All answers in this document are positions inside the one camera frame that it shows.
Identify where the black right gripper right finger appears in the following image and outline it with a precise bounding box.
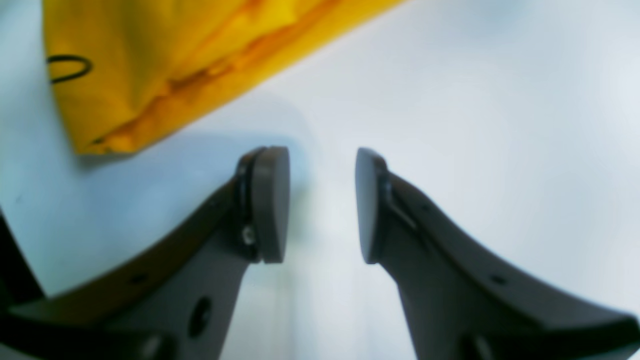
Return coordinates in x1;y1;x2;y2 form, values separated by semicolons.
355;147;639;360

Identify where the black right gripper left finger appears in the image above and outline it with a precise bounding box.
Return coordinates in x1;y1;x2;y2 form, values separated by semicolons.
1;146;291;360

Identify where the orange yellow T-shirt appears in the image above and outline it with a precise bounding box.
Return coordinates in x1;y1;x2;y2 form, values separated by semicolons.
41;0;399;155

